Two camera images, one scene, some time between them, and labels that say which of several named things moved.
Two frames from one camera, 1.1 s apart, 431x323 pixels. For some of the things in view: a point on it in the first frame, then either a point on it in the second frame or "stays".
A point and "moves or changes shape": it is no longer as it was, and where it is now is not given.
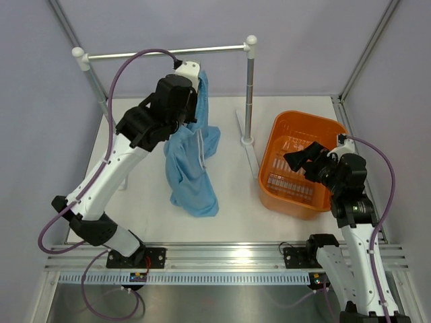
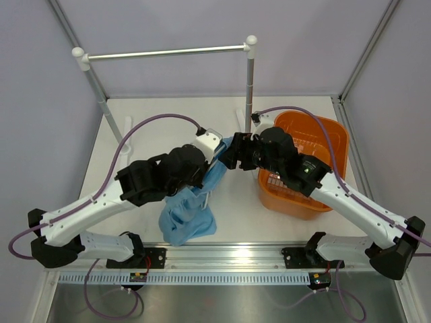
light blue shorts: [186, 155] moves or changes shape
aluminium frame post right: [388, 13] stays
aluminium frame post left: [64, 21] stays
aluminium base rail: [213, 257] stays
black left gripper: [193, 100] → [199, 182]
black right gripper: [315, 151] → [240, 142]
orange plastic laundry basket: [281, 188] stays
